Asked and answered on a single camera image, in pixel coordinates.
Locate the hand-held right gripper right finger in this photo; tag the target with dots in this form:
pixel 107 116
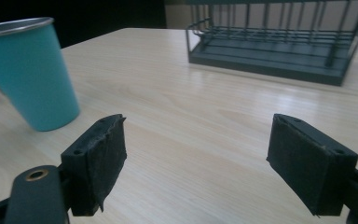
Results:
pixel 310 165

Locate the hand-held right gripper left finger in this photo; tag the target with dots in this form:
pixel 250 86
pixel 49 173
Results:
pixel 94 165

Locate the teal metal cup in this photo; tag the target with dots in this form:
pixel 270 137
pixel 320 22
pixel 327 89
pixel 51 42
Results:
pixel 32 74

